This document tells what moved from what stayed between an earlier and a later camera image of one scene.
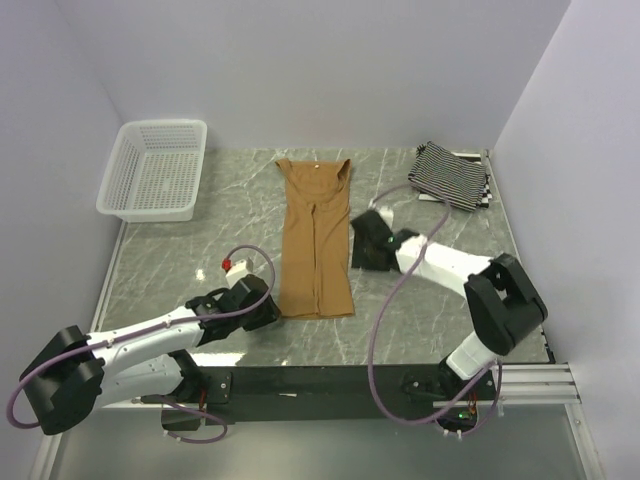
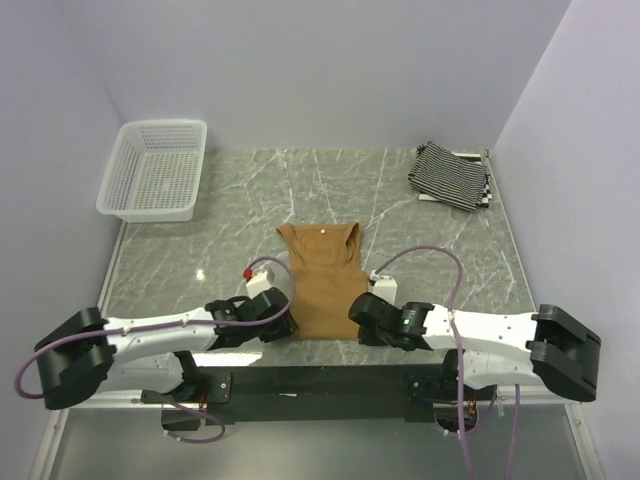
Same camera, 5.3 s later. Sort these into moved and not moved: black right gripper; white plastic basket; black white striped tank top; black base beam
Moved: black right gripper
Not moved: black white striped tank top; black base beam; white plastic basket
